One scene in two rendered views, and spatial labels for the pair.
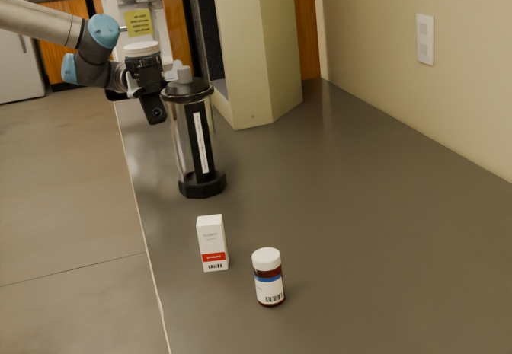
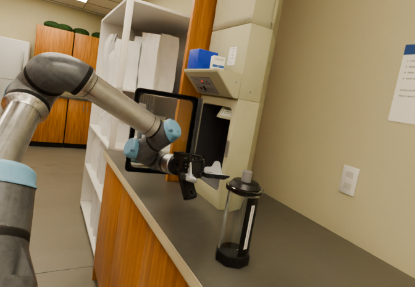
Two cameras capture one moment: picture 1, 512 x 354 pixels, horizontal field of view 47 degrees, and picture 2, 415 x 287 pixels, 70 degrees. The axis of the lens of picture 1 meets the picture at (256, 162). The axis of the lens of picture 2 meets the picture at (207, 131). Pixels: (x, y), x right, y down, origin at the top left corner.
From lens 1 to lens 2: 64 cm
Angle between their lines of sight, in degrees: 22
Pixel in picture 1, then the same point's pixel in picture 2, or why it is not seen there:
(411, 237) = not seen: outside the picture
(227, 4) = (237, 133)
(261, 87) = not seen: hidden behind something
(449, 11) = (375, 170)
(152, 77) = (197, 168)
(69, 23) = (154, 120)
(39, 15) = (138, 110)
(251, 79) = not seen: hidden behind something
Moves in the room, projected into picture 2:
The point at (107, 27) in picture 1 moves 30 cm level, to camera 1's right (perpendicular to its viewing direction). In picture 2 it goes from (176, 128) to (255, 139)
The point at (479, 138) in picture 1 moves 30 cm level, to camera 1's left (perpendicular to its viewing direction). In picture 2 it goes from (391, 249) to (319, 248)
